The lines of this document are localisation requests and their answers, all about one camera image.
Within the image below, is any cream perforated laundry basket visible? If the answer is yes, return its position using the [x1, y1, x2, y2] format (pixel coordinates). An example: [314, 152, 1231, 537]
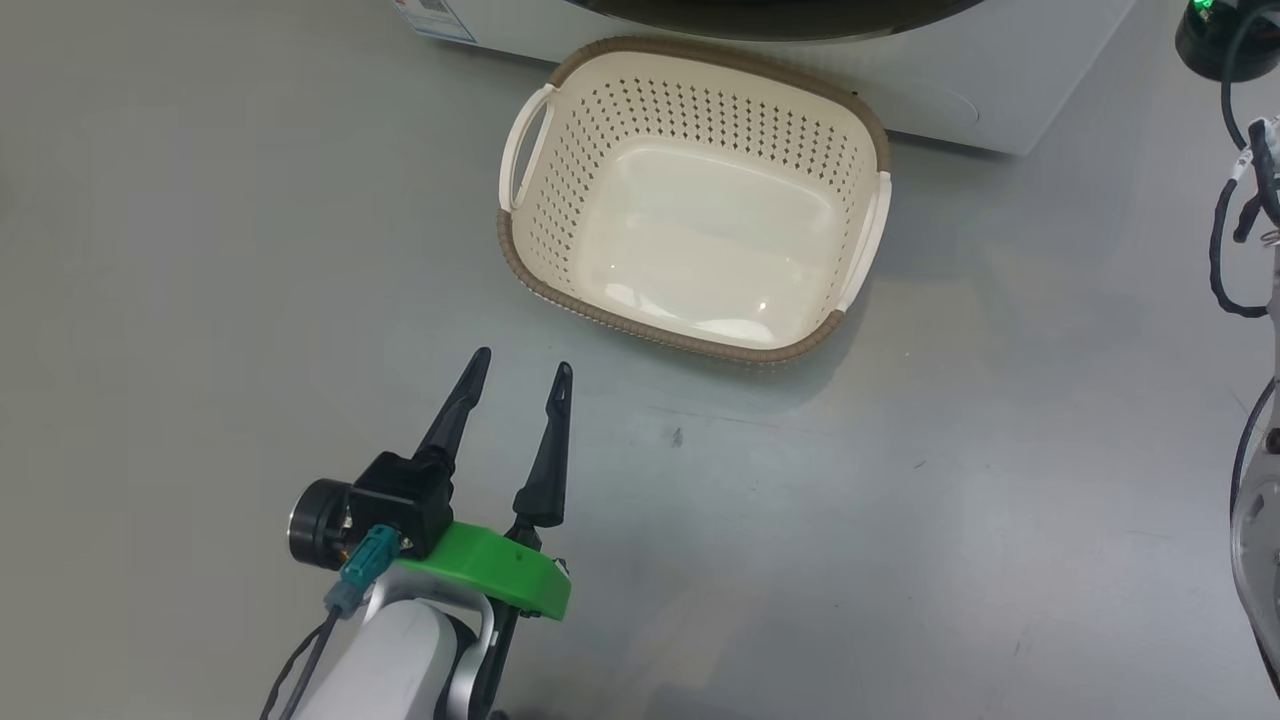
[497, 37, 893, 364]

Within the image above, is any teal cable connector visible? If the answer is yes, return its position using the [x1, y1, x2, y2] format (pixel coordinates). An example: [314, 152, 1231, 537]
[324, 524, 404, 620]

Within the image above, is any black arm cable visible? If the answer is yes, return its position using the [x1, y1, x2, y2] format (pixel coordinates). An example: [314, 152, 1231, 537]
[260, 600, 343, 720]
[1208, 5, 1280, 319]

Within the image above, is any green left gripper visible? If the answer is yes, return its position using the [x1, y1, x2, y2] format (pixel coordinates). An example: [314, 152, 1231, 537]
[398, 347, 574, 622]

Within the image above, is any white washing machine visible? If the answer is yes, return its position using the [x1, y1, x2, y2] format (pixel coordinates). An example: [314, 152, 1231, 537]
[385, 0, 1137, 157]

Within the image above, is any blue white energy label sticker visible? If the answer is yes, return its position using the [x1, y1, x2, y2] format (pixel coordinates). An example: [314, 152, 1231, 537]
[393, 0, 477, 45]

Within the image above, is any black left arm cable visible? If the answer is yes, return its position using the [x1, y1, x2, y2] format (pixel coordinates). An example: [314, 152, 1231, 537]
[260, 600, 343, 720]

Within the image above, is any dark round washing machine door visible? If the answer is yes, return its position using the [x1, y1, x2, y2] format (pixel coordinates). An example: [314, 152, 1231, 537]
[563, 0, 993, 44]

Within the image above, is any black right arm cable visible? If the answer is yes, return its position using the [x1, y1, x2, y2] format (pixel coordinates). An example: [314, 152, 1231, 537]
[1208, 5, 1280, 319]

